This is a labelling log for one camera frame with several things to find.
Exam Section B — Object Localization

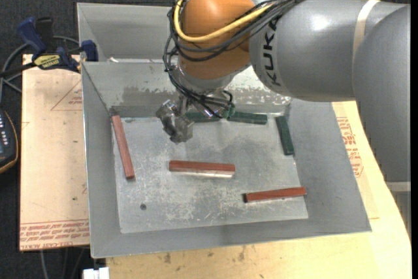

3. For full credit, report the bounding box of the dark green flat block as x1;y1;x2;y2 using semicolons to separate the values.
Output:
184;111;223;123
226;110;268;126
275;115;296;156

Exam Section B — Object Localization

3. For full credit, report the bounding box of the red-brown flat block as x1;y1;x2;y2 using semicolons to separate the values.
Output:
168;159;236;179
110;114;136;180
242;186;308;204

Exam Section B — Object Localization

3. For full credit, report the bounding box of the grey metal bin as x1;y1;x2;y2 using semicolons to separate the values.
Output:
76;2;372;259

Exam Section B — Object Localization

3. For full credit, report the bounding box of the brown cardboard board, red print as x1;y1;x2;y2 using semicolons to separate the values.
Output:
18;53;381;252

